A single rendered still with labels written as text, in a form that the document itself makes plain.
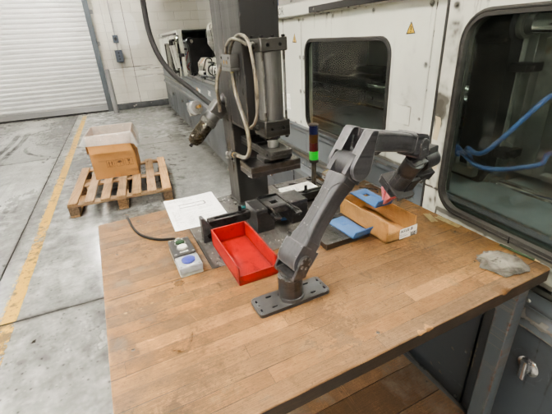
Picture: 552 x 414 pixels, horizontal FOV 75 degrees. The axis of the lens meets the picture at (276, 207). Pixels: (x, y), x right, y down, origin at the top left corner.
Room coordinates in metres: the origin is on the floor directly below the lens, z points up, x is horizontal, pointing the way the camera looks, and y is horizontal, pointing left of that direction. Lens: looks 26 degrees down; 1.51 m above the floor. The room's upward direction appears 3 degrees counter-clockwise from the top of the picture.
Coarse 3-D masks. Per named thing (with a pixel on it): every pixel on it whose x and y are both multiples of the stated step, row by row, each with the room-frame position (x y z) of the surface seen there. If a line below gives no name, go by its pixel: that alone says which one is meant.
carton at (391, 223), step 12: (348, 204) 1.15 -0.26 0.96; (360, 204) 1.22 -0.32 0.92; (348, 216) 1.14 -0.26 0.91; (360, 216) 1.09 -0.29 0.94; (372, 216) 1.03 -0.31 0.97; (384, 216) 1.14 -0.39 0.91; (396, 216) 1.09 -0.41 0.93; (408, 216) 1.04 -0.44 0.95; (372, 228) 1.03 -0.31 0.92; (384, 228) 0.98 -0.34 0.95; (396, 228) 1.05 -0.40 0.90; (408, 228) 1.00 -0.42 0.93; (384, 240) 0.97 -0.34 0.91; (396, 240) 0.98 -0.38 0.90
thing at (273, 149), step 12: (252, 144) 1.22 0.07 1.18; (264, 144) 1.23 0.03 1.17; (276, 144) 1.15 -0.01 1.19; (264, 156) 1.13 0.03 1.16; (276, 156) 1.10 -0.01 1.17; (288, 156) 1.12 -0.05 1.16; (252, 168) 1.08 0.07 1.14; (264, 168) 1.10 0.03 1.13; (276, 168) 1.11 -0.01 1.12; (288, 168) 1.13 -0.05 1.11
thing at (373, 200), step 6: (354, 192) 1.18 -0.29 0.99; (360, 192) 1.18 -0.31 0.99; (366, 192) 1.17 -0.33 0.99; (372, 192) 1.17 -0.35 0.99; (360, 198) 1.13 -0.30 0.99; (366, 198) 1.13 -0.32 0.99; (372, 198) 1.12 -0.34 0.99; (378, 198) 1.12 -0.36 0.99; (372, 204) 1.08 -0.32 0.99; (378, 204) 1.05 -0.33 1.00; (384, 204) 1.07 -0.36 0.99
